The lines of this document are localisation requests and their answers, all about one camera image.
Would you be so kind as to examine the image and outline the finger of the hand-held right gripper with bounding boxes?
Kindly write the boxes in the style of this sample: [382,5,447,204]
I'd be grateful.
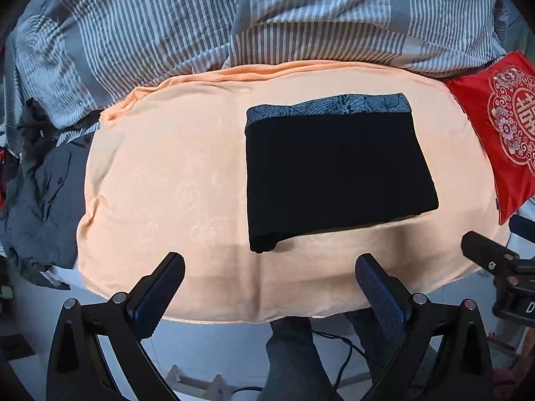
[461,231,520,270]

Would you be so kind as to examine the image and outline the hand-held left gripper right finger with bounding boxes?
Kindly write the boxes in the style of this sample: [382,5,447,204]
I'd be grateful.
[354,254,496,401]

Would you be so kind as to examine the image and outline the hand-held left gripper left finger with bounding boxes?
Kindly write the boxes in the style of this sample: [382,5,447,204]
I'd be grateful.
[46,252,187,401]

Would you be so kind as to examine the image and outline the black pants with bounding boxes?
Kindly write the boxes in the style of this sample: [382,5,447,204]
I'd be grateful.
[244,92,440,255]

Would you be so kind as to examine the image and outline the person's right leg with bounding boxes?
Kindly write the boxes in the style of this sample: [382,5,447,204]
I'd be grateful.
[345,308,404,387]

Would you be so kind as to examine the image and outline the person's leg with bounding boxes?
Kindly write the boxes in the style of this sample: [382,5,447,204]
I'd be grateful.
[345,308,404,387]
[258,316,324,401]

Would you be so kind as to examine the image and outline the white wooden rack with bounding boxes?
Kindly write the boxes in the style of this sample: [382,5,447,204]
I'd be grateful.
[165,363,255,401]

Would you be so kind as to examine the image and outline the orange blanket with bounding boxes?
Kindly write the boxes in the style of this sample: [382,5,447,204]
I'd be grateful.
[75,60,508,325]

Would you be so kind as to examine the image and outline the person's left leg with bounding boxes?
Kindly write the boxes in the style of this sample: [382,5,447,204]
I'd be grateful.
[258,316,324,401]

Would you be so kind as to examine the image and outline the red embroidered cushion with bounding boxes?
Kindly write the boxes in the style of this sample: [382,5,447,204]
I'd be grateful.
[443,50,535,227]

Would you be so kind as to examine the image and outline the grey jacket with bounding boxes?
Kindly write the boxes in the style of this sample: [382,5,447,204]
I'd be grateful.
[0,134,96,290]

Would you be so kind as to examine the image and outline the dark cloth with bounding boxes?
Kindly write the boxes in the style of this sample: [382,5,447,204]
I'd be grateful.
[19,98,60,168]

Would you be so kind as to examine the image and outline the grey striped duvet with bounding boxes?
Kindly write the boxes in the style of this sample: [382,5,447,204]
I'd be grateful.
[2,0,523,155]

